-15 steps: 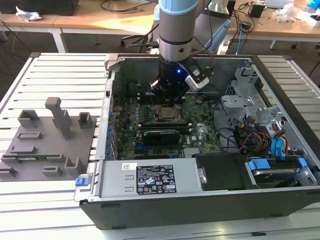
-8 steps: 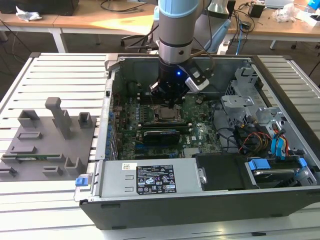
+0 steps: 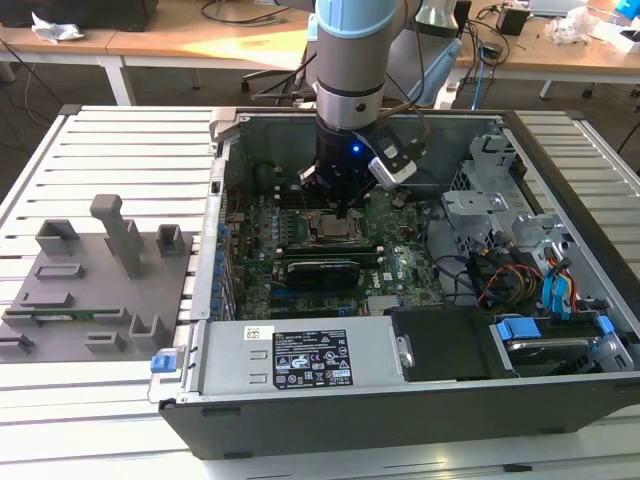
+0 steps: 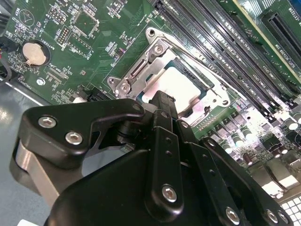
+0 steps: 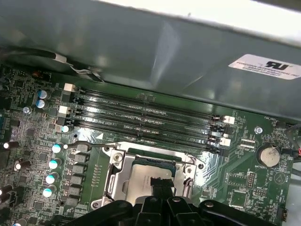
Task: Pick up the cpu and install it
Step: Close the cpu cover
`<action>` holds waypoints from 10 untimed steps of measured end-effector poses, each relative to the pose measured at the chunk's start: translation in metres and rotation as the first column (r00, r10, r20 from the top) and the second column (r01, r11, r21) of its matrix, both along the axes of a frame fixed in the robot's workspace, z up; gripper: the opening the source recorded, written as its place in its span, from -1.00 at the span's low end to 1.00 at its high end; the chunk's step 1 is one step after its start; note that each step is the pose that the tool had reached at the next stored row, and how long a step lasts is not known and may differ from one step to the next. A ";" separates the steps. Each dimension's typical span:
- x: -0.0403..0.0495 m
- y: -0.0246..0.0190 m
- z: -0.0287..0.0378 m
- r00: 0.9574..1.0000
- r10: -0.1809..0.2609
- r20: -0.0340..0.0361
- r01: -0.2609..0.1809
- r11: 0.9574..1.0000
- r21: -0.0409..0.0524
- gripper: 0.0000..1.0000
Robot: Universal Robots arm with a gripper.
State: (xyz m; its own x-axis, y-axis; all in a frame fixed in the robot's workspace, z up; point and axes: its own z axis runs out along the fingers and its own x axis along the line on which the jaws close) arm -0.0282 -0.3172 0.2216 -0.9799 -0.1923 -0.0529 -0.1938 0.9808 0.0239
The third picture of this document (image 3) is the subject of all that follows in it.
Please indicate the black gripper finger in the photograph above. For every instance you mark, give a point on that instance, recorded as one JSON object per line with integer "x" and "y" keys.
{"x": 360, "y": 202}
{"x": 309, "y": 180}

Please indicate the thin metal locking lever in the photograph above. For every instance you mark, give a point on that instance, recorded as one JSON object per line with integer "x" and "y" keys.
{"x": 304, "y": 200}

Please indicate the silver CPU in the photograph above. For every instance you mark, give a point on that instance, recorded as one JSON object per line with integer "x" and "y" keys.
{"x": 334, "y": 229}

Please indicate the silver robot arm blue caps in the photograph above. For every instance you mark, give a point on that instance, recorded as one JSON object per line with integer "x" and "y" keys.
{"x": 350, "y": 65}

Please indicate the black CPU socket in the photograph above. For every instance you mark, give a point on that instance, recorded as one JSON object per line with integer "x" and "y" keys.
{"x": 313, "y": 236}

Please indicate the round coin cell battery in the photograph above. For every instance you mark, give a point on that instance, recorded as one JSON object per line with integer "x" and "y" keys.
{"x": 397, "y": 201}

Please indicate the green motherboard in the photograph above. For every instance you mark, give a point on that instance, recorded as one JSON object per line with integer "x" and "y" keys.
{"x": 410, "y": 260}

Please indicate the black graphics card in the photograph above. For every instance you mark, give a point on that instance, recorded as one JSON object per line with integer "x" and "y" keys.
{"x": 325, "y": 275}

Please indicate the silver chipset heat sink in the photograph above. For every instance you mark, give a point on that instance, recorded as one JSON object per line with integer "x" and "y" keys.
{"x": 385, "y": 305}

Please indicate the metal drive cage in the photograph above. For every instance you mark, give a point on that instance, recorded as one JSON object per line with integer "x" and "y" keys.
{"x": 475, "y": 200}

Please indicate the black plastic cover panel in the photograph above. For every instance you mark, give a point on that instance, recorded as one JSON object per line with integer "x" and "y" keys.
{"x": 440, "y": 345}

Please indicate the silver power supply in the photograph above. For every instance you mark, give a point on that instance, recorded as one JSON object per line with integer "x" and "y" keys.
{"x": 225, "y": 350}

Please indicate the black power adapter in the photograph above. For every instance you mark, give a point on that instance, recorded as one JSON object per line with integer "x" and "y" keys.
{"x": 492, "y": 51}

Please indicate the hard disk in blue carrier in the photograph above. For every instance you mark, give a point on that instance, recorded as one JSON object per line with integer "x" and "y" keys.
{"x": 520, "y": 330}

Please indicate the black open PC case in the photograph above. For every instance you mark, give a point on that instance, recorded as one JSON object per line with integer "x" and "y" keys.
{"x": 350, "y": 425}

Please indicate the small black box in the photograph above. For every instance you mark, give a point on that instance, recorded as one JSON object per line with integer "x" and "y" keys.
{"x": 513, "y": 22}

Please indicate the blue case latch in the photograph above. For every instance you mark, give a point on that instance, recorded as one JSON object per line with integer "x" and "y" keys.
{"x": 162, "y": 362}

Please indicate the grey parts rack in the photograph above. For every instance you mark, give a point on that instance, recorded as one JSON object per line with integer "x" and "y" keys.
{"x": 100, "y": 300}

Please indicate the wide black monitor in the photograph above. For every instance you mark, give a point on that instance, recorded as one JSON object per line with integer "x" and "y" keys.
{"x": 115, "y": 12}

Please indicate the silver laptop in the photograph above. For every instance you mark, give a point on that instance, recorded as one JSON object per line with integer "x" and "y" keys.
{"x": 555, "y": 5}

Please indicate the clear plastic bag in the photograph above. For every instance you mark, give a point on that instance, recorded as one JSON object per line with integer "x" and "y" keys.
{"x": 570, "y": 25}

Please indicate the crumpled white paper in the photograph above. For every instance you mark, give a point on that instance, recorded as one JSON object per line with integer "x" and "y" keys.
{"x": 55, "y": 29}

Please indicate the white cardboard box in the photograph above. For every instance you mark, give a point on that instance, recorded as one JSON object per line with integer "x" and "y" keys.
{"x": 612, "y": 35}

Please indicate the blue box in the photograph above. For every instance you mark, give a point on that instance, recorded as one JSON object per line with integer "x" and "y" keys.
{"x": 629, "y": 9}

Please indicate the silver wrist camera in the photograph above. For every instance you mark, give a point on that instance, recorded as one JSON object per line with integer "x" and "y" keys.
{"x": 395, "y": 167}

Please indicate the wooden desk white frame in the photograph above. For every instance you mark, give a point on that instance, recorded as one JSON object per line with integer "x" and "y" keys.
{"x": 550, "y": 60}
{"x": 150, "y": 47}

